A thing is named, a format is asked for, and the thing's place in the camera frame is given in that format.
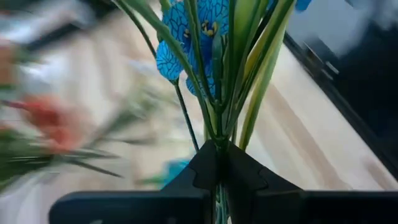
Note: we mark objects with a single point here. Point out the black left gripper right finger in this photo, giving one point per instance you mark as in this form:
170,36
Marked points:
295,208

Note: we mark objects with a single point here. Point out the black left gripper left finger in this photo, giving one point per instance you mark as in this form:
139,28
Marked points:
140,208

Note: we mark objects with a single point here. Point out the teal cut-glass vase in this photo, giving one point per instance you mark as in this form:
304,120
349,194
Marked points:
175,171

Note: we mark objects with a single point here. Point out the red artificial flower stem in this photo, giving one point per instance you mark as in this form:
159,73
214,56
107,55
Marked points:
56,124

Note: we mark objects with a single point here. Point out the blue artificial flower stem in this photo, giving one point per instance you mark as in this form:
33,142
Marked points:
199,46

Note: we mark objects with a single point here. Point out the black table edge rail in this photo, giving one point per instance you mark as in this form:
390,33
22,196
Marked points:
342,102

